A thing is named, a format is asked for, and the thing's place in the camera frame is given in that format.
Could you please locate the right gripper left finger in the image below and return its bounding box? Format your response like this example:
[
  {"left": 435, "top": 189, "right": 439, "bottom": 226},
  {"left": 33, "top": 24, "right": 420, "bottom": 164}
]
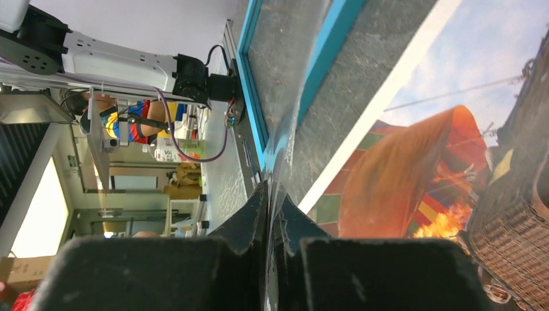
[{"left": 29, "top": 182, "right": 269, "bottom": 310}]

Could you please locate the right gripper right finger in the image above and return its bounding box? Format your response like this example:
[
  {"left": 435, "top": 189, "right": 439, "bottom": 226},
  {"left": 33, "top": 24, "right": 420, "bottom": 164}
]
[{"left": 272, "top": 194, "right": 491, "bottom": 310}]

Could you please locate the hot air balloon photo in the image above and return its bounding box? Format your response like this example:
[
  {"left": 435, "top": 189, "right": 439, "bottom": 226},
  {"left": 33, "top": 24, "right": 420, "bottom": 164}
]
[{"left": 298, "top": 1, "right": 548, "bottom": 310}]

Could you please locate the clear glass pane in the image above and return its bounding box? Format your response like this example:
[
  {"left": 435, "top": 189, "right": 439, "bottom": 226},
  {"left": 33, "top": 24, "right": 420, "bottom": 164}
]
[{"left": 248, "top": 1, "right": 332, "bottom": 310}]

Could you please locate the blue picture frame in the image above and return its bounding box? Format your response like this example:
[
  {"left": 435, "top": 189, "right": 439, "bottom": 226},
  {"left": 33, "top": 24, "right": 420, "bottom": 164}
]
[{"left": 236, "top": 1, "right": 367, "bottom": 170}]

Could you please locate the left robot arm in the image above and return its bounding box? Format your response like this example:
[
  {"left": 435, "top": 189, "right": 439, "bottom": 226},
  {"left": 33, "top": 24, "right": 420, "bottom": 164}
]
[{"left": 1, "top": 1, "right": 238, "bottom": 105}]

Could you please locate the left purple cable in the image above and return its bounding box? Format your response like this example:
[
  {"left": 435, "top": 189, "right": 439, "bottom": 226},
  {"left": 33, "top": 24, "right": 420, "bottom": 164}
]
[{"left": 152, "top": 86, "right": 230, "bottom": 164}]

